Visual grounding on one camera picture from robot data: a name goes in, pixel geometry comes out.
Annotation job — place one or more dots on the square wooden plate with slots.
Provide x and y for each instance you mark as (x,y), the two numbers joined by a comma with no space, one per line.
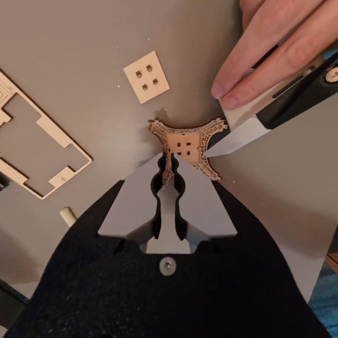
(146,78)

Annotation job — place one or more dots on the laser-cut wooden frame sheet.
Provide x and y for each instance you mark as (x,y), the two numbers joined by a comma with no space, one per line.
(54,130)

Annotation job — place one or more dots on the grey desk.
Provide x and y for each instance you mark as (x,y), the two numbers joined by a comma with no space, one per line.
(66,39)

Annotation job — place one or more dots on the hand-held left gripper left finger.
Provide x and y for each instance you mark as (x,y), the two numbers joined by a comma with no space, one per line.
(126,206)

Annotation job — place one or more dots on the wooden lattice tower base model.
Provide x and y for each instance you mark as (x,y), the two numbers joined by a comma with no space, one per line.
(184,140)

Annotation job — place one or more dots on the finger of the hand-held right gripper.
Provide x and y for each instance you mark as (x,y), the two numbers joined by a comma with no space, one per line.
(243,116)
(237,140)

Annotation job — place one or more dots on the small wooden dowel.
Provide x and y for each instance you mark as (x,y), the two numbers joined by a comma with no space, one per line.
(67,215)

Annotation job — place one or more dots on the blue mottled cloth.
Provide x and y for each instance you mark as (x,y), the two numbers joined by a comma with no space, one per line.
(327,303)

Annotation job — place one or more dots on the person's right hand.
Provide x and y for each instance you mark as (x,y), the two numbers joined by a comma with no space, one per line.
(277,39)

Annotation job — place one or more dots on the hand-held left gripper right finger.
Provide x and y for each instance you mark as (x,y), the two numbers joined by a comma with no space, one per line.
(206,208)

